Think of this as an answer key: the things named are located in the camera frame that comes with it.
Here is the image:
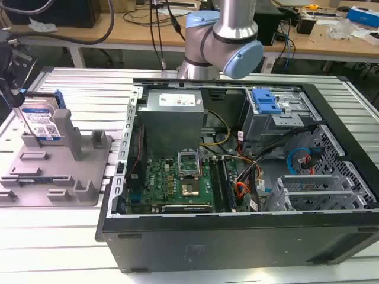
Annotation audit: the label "hard disk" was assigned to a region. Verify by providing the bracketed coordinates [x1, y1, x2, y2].
[17, 91, 65, 141]

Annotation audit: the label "blue disk bay latch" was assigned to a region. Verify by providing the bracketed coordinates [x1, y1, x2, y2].
[252, 88, 282, 115]

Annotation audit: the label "silver disk bay cage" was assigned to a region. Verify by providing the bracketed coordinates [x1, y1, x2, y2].
[240, 88, 323, 150]

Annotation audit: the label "crumpled plastic bag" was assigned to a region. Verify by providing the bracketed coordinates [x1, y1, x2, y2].
[28, 16, 57, 33]

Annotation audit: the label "large black equipment case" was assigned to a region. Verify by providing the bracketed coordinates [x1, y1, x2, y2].
[8, 0, 102, 30]

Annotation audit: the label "RAM stick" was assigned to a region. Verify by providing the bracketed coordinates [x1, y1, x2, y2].
[17, 176, 54, 183]

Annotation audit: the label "grey parts rack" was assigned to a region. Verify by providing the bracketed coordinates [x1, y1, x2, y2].
[0, 108, 115, 208]

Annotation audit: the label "wooden desk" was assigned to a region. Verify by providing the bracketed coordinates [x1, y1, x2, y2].
[16, 5, 379, 64]

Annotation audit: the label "grey power supply unit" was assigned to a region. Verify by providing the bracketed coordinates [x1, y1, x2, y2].
[136, 88, 205, 158]

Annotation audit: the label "green motherboard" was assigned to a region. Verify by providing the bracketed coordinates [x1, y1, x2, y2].
[126, 153, 238, 214]

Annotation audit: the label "metal socket cover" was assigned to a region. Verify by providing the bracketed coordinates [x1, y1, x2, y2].
[176, 147, 204, 180]

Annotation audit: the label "CPU socket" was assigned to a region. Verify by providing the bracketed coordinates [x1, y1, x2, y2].
[180, 180, 203, 198]

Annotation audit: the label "black RAM slot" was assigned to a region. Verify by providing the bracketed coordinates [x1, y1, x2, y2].
[208, 156, 225, 212]
[220, 158, 236, 212]

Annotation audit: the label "black computer box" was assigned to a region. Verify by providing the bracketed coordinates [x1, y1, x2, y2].
[253, 2, 282, 47]

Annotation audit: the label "black open PC case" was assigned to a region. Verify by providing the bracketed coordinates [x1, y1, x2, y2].
[94, 75, 379, 275]

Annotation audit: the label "small black box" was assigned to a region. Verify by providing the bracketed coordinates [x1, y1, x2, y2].
[296, 13, 318, 34]

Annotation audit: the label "silver expansion slot brackets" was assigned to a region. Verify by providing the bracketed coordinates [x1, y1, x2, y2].
[275, 174, 361, 211]

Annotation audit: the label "clear plastic wrap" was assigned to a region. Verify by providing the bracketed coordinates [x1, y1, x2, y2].
[326, 18, 358, 41]

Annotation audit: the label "blue cardboard box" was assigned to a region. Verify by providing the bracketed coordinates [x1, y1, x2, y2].
[345, 5, 379, 29]

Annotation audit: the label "thick grey cable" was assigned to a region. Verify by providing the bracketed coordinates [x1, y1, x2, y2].
[11, 0, 115, 46]

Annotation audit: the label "thin black hanging cable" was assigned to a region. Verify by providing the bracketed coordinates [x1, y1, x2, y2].
[149, 0, 166, 70]

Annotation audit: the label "thin red wire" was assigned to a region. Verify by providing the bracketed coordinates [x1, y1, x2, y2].
[131, 123, 146, 180]

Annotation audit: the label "black cable with connector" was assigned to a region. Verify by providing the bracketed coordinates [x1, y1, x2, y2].
[166, 0, 187, 42]

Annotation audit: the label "yellow wire bundle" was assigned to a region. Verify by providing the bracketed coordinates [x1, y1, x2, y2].
[199, 109, 232, 147]

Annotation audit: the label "orange red wire bundle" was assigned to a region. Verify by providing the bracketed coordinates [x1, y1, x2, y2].
[235, 180, 253, 202]

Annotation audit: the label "black cable bundle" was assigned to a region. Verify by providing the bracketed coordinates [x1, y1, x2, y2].
[236, 123, 321, 211]

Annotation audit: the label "blue hanging cable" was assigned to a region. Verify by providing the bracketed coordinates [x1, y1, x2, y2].
[282, 22, 297, 71]

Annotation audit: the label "blue wire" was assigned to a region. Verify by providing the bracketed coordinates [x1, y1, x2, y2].
[287, 147, 315, 179]

